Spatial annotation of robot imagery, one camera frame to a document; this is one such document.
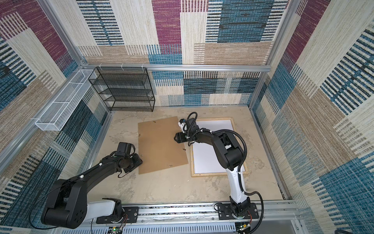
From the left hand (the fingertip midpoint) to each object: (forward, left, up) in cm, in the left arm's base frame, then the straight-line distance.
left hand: (141, 161), depth 90 cm
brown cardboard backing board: (+9, -9, 0) cm, 13 cm away
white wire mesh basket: (+7, +36, +32) cm, 48 cm away
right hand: (+16, -24, 0) cm, 28 cm away
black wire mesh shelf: (+50, +18, +15) cm, 56 cm away
